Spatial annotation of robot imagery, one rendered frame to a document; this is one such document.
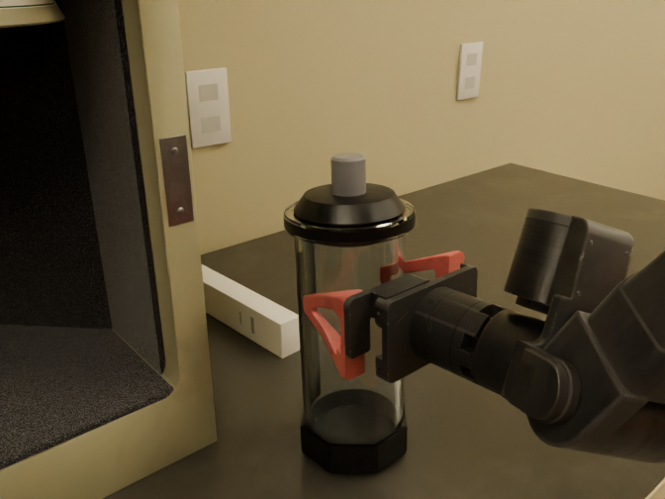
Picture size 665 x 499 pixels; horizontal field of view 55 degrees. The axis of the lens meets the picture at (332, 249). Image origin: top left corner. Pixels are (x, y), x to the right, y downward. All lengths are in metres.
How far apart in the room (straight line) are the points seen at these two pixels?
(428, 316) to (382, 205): 0.10
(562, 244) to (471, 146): 1.08
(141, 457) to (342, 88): 0.77
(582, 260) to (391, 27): 0.90
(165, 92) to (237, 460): 0.33
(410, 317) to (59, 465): 0.30
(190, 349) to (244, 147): 0.55
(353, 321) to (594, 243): 0.17
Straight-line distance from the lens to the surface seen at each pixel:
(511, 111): 1.59
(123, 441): 0.58
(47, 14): 0.50
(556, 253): 0.42
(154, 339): 0.59
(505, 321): 0.44
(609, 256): 0.41
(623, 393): 0.34
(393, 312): 0.45
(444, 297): 0.46
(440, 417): 0.67
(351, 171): 0.50
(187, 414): 0.60
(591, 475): 0.64
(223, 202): 1.06
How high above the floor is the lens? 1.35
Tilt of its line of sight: 23 degrees down
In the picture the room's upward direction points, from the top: straight up
